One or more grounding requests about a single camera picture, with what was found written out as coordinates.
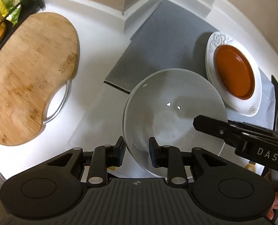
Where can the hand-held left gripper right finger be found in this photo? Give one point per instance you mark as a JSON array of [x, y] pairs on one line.
[[153, 152]]

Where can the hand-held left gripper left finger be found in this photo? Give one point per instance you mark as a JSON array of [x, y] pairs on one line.
[[121, 152]]

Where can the white bowl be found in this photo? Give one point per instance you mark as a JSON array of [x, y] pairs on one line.
[[164, 98]]

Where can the wooden cutting board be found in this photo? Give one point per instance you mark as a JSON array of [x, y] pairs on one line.
[[31, 75]]

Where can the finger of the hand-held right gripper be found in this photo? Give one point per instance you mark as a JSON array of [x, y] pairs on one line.
[[211, 125]]

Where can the brown round plate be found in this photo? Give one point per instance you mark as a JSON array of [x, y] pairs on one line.
[[235, 72]]

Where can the grey dish mat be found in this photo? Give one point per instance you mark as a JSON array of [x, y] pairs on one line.
[[157, 39]]

